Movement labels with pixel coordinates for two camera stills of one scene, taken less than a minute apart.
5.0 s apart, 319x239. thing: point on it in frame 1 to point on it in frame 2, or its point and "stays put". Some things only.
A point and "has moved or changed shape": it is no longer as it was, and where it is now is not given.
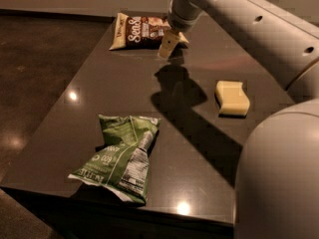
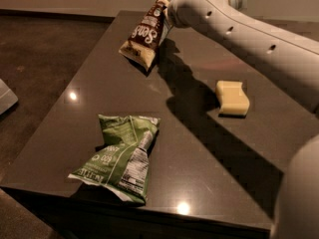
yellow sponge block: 231,98 stays put
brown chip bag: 142,32 has moved or changed shape
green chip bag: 122,164 stays put
